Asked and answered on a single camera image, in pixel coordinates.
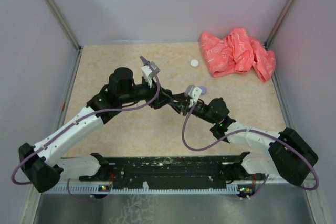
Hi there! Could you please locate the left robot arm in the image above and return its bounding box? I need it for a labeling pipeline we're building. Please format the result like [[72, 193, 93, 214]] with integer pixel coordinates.
[[18, 63, 173, 193]]

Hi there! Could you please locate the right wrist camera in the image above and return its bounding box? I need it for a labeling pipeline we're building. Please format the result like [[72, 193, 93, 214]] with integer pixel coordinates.
[[184, 85, 202, 102]]

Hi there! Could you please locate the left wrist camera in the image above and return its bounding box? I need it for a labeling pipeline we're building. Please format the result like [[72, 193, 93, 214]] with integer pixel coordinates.
[[141, 61, 161, 86]]

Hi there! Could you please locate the purple charging case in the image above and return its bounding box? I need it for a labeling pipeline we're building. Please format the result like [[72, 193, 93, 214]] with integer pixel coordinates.
[[199, 86, 207, 95]]

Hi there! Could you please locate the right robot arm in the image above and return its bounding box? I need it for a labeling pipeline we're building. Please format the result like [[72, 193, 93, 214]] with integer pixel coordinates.
[[172, 98, 319, 189]]

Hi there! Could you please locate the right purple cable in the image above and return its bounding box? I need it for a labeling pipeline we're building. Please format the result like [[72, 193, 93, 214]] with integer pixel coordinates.
[[182, 104, 320, 191]]

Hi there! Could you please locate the white round charging case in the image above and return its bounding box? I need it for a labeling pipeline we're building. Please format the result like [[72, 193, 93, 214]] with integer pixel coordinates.
[[190, 59, 199, 68]]

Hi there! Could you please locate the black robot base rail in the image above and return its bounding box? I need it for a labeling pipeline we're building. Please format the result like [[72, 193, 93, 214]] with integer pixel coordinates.
[[79, 152, 266, 190]]

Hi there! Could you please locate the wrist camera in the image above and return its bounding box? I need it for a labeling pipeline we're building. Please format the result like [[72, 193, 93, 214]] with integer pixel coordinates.
[[141, 61, 161, 86], [184, 85, 202, 102]]

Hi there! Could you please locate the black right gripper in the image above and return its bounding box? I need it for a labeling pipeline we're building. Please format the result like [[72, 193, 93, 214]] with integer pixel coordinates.
[[170, 92, 217, 124]]

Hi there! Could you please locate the pink plastic bag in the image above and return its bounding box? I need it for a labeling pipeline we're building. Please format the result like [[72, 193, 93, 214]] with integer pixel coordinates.
[[200, 27, 276, 82]]

